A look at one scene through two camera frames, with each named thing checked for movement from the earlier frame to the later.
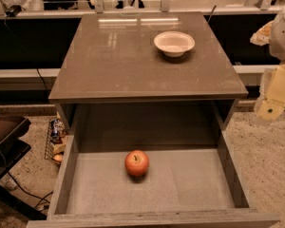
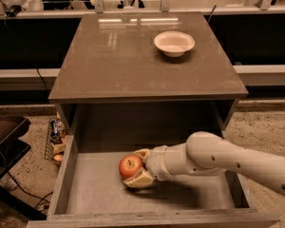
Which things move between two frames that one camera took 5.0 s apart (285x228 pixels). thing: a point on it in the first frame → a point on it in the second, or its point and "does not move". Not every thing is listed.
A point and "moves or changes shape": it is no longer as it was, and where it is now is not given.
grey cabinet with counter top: x=149 y=81 does not move
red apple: x=137 y=162 moves or changes shape
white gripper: x=283 y=37 → x=156 y=162
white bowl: x=174 y=44 does not move
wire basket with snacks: x=55 y=144 does not move
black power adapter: x=13 y=10 does not move
